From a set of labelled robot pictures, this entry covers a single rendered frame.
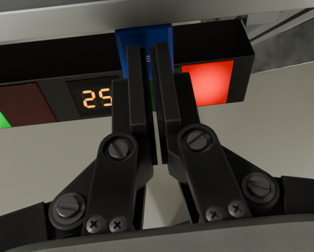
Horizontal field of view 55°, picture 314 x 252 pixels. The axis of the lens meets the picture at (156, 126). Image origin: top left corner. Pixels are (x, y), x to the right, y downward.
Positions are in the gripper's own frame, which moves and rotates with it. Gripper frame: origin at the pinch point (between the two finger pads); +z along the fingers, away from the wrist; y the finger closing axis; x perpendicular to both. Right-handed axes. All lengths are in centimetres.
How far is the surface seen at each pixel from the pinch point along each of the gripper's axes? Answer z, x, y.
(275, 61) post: 52, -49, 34
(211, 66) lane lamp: 4.9, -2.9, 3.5
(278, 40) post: 56, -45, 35
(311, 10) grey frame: 11.7, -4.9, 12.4
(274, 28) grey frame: 16.1, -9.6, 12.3
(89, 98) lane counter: 4.9, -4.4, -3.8
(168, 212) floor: 24, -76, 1
